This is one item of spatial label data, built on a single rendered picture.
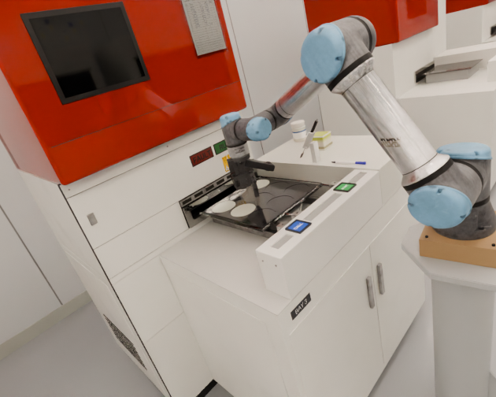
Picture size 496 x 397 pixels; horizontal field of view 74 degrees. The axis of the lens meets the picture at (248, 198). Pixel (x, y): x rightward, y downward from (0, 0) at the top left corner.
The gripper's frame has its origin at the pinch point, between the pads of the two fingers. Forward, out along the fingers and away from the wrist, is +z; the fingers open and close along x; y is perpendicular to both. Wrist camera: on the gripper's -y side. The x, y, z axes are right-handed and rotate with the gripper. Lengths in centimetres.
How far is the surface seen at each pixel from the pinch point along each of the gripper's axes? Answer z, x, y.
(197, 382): 77, 2, 50
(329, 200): -4.4, 25.5, -18.8
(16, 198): -4, -117, 140
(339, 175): -1.7, 3.9, -32.9
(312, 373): 39, 47, 4
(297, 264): 0.7, 44.2, 0.2
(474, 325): 33, 56, -44
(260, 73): -27, -254, -74
